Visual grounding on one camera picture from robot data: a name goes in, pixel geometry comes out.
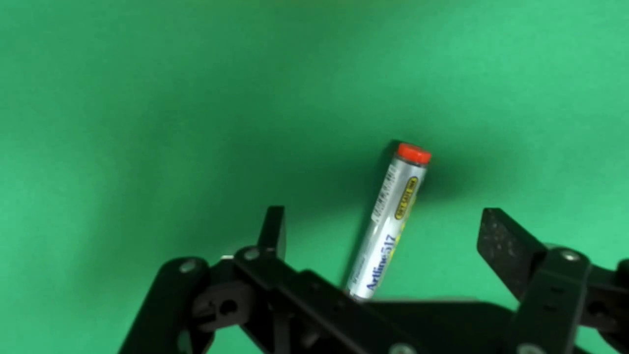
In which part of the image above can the green table cloth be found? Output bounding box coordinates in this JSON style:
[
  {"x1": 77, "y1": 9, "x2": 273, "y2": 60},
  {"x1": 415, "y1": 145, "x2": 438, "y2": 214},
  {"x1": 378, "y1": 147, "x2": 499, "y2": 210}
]
[{"x1": 0, "y1": 0, "x2": 629, "y2": 354}]

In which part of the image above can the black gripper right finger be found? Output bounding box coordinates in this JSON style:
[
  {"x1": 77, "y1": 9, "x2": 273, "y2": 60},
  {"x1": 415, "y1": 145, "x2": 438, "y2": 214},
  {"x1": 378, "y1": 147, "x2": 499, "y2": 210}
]
[{"x1": 476, "y1": 208, "x2": 547, "y2": 298}]

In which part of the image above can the silver marker with red cap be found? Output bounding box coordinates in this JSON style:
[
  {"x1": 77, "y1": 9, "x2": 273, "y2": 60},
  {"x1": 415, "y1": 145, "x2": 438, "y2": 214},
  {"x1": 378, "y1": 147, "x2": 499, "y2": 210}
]
[{"x1": 346, "y1": 143, "x2": 433, "y2": 300}]

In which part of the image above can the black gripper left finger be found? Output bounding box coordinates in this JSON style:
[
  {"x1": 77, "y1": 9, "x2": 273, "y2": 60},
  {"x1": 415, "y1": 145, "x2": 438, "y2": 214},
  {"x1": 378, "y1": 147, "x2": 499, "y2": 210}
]
[{"x1": 258, "y1": 206, "x2": 285, "y2": 257}]

